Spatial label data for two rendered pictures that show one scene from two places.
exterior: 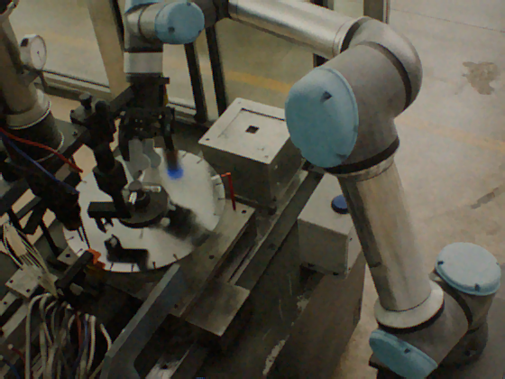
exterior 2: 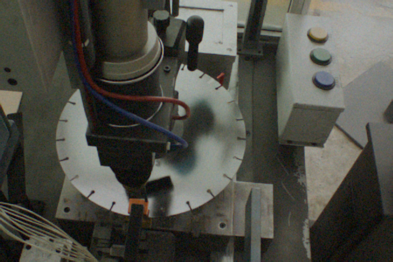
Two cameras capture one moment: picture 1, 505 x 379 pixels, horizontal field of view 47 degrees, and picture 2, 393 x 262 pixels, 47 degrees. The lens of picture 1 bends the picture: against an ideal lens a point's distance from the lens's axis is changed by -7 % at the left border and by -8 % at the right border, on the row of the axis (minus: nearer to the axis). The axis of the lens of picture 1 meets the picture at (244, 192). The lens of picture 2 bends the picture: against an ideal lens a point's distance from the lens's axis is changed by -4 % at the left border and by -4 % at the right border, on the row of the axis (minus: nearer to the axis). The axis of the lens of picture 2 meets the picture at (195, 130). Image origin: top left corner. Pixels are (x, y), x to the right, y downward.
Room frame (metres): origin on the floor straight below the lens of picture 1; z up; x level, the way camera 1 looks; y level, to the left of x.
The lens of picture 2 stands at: (0.42, 0.41, 1.61)
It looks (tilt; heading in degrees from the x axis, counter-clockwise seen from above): 55 degrees down; 325
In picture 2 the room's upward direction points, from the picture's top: 6 degrees clockwise
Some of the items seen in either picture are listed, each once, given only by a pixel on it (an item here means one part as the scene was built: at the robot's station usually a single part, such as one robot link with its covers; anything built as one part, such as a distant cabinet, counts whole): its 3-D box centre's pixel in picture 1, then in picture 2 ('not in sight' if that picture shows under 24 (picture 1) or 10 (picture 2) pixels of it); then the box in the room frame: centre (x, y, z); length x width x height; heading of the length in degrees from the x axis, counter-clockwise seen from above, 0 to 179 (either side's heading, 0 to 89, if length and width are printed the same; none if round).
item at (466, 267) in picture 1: (462, 285); not in sight; (0.56, -0.36, 0.91); 0.13 x 0.12 x 0.14; 127
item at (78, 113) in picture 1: (100, 144); (161, 76); (0.77, 0.22, 1.17); 0.06 x 0.05 x 0.20; 136
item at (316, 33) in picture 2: not in sight; (317, 35); (0.93, -0.27, 0.90); 0.04 x 0.04 x 0.02
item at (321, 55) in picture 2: not in sight; (320, 57); (0.87, -0.23, 0.90); 0.04 x 0.04 x 0.02
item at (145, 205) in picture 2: (82, 277); (135, 235); (0.68, 0.31, 0.95); 0.10 x 0.03 x 0.07; 145
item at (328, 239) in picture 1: (348, 204); (306, 78); (0.88, -0.22, 0.82); 0.28 x 0.11 x 0.15; 145
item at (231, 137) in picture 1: (254, 152); (195, 47); (1.08, -0.04, 0.82); 0.18 x 0.18 x 0.15; 55
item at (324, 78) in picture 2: (343, 204); (323, 80); (0.81, -0.19, 0.90); 0.04 x 0.04 x 0.02
